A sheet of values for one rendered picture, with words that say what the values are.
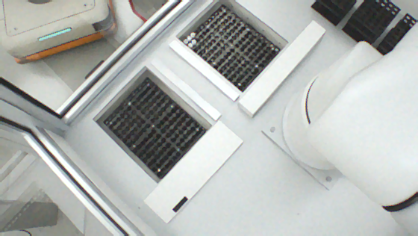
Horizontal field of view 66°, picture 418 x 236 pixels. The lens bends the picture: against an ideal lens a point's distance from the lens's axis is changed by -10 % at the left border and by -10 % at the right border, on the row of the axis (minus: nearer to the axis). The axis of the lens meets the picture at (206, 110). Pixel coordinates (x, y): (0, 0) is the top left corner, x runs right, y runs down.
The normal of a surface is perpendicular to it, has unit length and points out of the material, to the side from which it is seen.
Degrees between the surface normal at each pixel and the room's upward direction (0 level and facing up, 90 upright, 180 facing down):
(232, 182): 0
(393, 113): 10
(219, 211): 0
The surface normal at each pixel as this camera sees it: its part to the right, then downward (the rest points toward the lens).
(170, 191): -0.01, -0.25
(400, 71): -0.21, -0.43
